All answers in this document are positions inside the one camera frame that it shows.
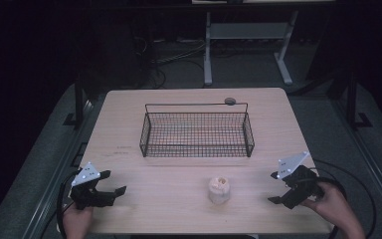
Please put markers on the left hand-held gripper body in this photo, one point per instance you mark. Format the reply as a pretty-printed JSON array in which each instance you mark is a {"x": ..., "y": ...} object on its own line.
[{"x": 85, "y": 196}]

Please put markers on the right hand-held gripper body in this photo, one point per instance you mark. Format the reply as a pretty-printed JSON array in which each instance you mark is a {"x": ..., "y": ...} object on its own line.
[{"x": 303, "y": 187}]

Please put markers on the pale beige round food item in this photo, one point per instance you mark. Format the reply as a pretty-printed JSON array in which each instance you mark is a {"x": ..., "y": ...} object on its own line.
[{"x": 219, "y": 191}]

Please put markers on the person's left hand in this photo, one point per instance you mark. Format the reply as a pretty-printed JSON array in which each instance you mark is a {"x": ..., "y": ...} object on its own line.
[{"x": 76, "y": 220}]

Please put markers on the person's right hand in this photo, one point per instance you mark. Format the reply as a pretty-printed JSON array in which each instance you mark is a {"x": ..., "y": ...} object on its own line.
[{"x": 331, "y": 200}]

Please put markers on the black metal stand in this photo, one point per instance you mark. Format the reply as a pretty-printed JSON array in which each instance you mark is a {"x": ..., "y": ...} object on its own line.
[
  {"x": 78, "y": 103},
  {"x": 352, "y": 99}
]

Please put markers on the grey round disc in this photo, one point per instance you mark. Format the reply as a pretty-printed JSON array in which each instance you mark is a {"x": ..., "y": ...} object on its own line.
[{"x": 230, "y": 101}]

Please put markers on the aluminium rail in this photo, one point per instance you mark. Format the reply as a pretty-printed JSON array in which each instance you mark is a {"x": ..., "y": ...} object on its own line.
[
  {"x": 371, "y": 166},
  {"x": 56, "y": 176}
]

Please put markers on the white metal desk frame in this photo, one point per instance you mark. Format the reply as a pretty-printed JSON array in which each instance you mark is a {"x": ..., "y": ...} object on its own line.
[{"x": 209, "y": 49}]

